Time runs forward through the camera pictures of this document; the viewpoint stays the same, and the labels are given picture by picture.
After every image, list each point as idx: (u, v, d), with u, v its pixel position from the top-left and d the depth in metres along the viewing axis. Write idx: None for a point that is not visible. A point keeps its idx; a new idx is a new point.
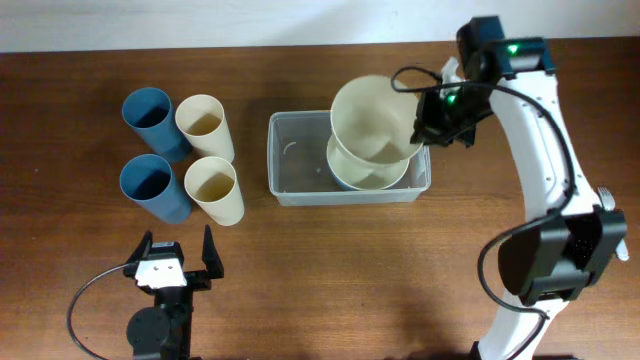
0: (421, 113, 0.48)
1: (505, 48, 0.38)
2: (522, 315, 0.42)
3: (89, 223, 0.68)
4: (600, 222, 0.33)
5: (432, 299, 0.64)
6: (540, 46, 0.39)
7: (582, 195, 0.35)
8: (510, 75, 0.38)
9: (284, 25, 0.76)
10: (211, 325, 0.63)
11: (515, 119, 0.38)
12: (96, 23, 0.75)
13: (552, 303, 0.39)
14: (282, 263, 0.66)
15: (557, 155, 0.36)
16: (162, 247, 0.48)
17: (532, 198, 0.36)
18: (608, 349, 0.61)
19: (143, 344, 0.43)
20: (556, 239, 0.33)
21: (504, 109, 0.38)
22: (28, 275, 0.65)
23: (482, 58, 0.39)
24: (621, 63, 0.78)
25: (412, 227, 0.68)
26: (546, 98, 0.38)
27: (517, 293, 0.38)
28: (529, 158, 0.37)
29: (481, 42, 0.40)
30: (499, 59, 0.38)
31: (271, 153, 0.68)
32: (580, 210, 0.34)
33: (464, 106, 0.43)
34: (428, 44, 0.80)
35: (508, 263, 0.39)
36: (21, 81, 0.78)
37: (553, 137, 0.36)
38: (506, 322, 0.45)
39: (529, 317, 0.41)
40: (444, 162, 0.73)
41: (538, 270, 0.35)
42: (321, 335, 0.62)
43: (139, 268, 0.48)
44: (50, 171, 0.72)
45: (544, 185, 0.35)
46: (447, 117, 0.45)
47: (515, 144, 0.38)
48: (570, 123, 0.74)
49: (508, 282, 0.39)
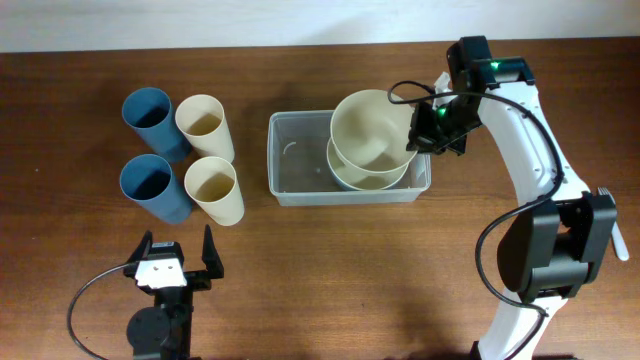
0: (414, 123, 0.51)
1: (488, 66, 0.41)
2: (520, 312, 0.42)
3: (89, 223, 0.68)
4: (590, 207, 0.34)
5: (432, 300, 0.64)
6: (518, 64, 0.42)
7: (569, 183, 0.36)
8: (494, 85, 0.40)
9: (284, 25, 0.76)
10: (211, 326, 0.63)
11: (501, 119, 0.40)
12: (96, 24, 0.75)
13: (551, 301, 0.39)
14: (282, 263, 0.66)
15: (543, 147, 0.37)
16: (162, 247, 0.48)
17: (524, 189, 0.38)
18: (608, 349, 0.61)
19: (143, 344, 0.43)
20: (548, 223, 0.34)
21: (493, 119, 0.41)
22: (28, 275, 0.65)
23: (469, 76, 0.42)
24: (622, 62, 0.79)
25: (413, 227, 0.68)
26: (530, 102, 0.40)
27: (516, 290, 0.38)
28: (518, 153, 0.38)
29: (469, 59, 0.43)
30: (482, 74, 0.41)
31: (270, 154, 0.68)
32: (570, 197, 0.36)
33: (453, 119, 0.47)
34: (429, 45, 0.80)
35: (505, 259, 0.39)
36: (22, 82, 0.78)
37: (539, 130, 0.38)
38: (506, 320, 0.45)
39: (527, 314, 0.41)
40: (444, 162, 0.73)
41: (535, 260, 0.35)
42: (321, 335, 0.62)
43: (139, 268, 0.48)
44: (50, 171, 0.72)
45: (534, 176, 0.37)
46: (439, 127, 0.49)
47: (504, 140, 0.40)
48: (570, 124, 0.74)
49: (507, 279, 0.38)
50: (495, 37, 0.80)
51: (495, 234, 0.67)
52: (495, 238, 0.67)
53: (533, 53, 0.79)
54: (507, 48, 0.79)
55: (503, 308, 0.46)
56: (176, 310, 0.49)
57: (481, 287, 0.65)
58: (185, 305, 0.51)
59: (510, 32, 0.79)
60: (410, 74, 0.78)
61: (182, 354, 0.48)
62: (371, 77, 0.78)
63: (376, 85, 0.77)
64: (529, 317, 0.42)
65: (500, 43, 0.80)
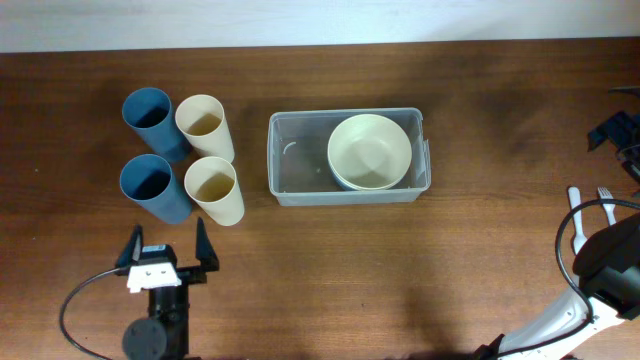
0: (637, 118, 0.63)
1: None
2: (577, 301, 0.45)
3: (89, 222, 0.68)
4: None
5: (433, 299, 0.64)
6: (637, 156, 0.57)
7: None
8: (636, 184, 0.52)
9: (284, 26, 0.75)
10: (210, 326, 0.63)
11: None
12: (95, 23, 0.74)
13: (604, 311, 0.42)
14: (282, 264, 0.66)
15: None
16: (154, 252, 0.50)
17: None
18: (608, 349, 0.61)
19: (142, 358, 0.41)
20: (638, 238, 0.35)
21: None
22: (27, 275, 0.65)
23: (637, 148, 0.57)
24: (623, 62, 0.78)
25: (413, 227, 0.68)
26: None
27: (585, 275, 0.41)
28: None
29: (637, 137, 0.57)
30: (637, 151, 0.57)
31: (271, 153, 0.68)
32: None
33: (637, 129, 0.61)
34: (428, 44, 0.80)
35: (589, 253, 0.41)
36: (23, 82, 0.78)
37: None
38: (557, 305, 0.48)
39: (581, 306, 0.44)
40: (444, 161, 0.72)
41: (615, 263, 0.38)
42: (321, 335, 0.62)
43: (131, 272, 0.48)
44: (50, 171, 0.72)
45: None
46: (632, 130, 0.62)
47: None
48: (569, 125, 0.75)
49: (588, 258, 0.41)
50: (496, 37, 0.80)
51: (571, 249, 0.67)
52: (553, 252, 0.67)
53: (533, 54, 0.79)
54: (507, 49, 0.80)
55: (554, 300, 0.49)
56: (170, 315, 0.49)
57: (481, 286, 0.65)
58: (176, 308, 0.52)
59: (510, 33, 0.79)
60: (410, 75, 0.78)
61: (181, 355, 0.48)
62: (370, 78, 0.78)
63: (376, 85, 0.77)
64: (574, 312, 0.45)
65: (500, 43, 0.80)
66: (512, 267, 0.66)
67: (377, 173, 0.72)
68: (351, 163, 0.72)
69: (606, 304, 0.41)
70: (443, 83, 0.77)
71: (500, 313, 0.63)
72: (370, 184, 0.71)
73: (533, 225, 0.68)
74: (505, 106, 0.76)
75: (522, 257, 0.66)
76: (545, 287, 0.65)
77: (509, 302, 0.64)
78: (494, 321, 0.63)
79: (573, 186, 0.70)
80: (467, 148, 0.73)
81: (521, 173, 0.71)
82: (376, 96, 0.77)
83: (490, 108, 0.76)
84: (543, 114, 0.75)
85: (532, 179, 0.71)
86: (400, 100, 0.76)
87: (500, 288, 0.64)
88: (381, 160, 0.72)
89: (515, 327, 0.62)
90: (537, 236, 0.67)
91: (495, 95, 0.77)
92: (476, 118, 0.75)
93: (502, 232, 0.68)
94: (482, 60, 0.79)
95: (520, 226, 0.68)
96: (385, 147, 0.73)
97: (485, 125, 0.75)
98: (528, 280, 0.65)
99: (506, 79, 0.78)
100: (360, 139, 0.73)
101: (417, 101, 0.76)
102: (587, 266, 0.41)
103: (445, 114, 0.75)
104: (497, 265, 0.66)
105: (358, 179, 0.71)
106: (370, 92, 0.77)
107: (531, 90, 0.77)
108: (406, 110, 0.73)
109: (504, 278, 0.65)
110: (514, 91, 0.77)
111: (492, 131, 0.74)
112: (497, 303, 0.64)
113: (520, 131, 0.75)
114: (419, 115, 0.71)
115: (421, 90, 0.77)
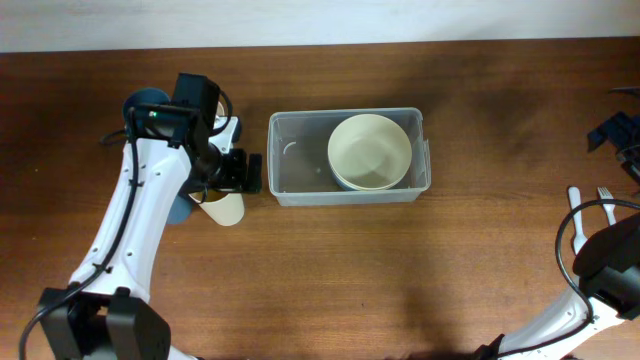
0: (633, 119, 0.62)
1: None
2: (577, 301, 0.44)
3: (90, 222, 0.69)
4: None
5: (434, 299, 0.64)
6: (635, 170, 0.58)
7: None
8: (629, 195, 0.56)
9: (284, 25, 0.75)
10: (210, 326, 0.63)
11: None
12: (93, 23, 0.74)
13: (605, 311, 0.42)
14: (282, 263, 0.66)
15: None
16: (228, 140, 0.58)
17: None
18: (608, 349, 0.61)
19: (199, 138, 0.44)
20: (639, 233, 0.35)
21: None
22: (27, 274, 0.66)
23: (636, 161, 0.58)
24: (623, 62, 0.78)
25: (413, 226, 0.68)
26: None
27: (584, 275, 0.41)
28: None
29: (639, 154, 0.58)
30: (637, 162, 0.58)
31: (271, 154, 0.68)
32: None
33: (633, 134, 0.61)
34: (429, 44, 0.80)
35: (590, 253, 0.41)
36: (22, 82, 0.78)
37: None
38: (557, 305, 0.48)
39: (581, 306, 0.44)
40: (444, 161, 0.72)
41: (614, 260, 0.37)
42: (321, 335, 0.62)
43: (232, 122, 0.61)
44: (50, 172, 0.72)
45: None
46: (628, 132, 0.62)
47: None
48: (567, 124, 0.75)
49: (588, 258, 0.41)
50: (497, 36, 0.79)
51: (571, 249, 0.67)
52: (552, 251, 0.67)
53: (534, 53, 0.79)
54: (507, 49, 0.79)
55: (553, 300, 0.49)
56: (209, 161, 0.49)
57: (481, 286, 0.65)
58: (201, 182, 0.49)
59: (510, 33, 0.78)
60: (409, 75, 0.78)
61: (197, 81, 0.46)
62: (370, 78, 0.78)
63: (376, 85, 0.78)
64: (574, 312, 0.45)
65: (501, 43, 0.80)
66: (513, 266, 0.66)
67: (377, 172, 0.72)
68: (350, 163, 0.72)
69: (606, 305, 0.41)
70: (443, 83, 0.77)
71: (500, 313, 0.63)
72: (368, 182, 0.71)
73: (533, 225, 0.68)
74: (505, 106, 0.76)
75: (522, 256, 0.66)
76: (545, 287, 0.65)
77: (509, 302, 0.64)
78: (494, 320, 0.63)
79: (573, 186, 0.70)
80: (467, 149, 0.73)
81: (520, 172, 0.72)
82: (376, 97, 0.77)
83: (490, 107, 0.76)
84: (543, 115, 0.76)
85: (532, 180, 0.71)
86: (399, 99, 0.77)
87: (500, 288, 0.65)
88: (382, 159, 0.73)
89: (515, 327, 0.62)
90: (536, 235, 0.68)
91: (495, 95, 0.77)
92: (476, 118, 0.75)
93: (503, 231, 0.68)
94: (482, 60, 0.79)
95: (521, 226, 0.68)
96: (385, 145, 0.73)
97: (484, 125, 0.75)
98: (528, 279, 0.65)
99: (505, 79, 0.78)
100: (360, 138, 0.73)
101: (417, 102, 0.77)
102: (587, 266, 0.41)
103: (445, 114, 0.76)
104: (497, 265, 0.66)
105: (356, 178, 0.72)
106: (370, 92, 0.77)
107: (530, 90, 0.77)
108: (406, 110, 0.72)
109: (504, 277, 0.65)
110: (514, 91, 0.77)
111: (491, 131, 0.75)
112: (497, 303, 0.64)
113: (519, 130, 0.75)
114: (419, 115, 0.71)
115: (422, 90, 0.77)
